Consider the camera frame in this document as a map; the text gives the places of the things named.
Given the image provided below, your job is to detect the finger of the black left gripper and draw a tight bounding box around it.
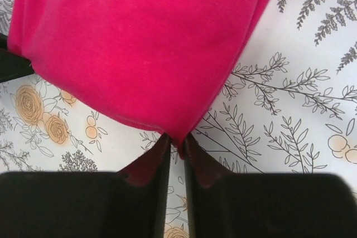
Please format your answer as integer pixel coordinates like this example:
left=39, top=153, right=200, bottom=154
left=0, top=34, right=32, bottom=82

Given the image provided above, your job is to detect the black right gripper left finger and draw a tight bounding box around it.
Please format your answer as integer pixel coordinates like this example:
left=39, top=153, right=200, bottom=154
left=1, top=135, right=171, bottom=237

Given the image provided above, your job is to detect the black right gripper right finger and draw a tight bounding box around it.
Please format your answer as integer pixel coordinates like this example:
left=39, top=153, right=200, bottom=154
left=184, top=135, right=356, bottom=238

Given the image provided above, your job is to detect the pink t shirt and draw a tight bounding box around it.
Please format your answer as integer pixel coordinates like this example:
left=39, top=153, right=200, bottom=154
left=7, top=0, right=269, bottom=147

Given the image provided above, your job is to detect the floral patterned table mat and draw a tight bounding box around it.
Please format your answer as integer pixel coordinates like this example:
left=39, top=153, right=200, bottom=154
left=1, top=0, right=356, bottom=237

